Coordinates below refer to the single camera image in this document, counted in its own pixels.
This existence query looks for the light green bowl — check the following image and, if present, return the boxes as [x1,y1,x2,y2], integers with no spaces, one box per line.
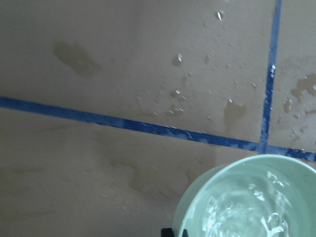
[172,155,316,237]

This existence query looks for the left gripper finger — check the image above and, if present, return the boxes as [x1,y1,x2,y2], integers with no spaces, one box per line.
[161,225,189,237]

